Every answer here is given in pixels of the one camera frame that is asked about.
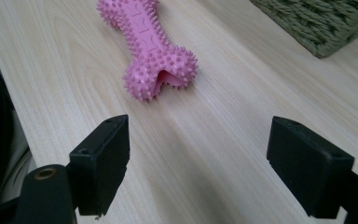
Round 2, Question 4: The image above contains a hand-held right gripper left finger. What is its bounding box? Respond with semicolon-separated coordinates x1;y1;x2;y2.
68;114;131;217

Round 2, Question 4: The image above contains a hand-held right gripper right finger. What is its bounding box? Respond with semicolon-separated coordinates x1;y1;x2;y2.
266;115;355;219

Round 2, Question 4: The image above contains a pink spiky bone toy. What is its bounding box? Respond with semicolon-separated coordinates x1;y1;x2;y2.
95;0;200;103

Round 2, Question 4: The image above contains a green woven basket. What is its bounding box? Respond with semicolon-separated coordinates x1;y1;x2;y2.
249;0;358;60

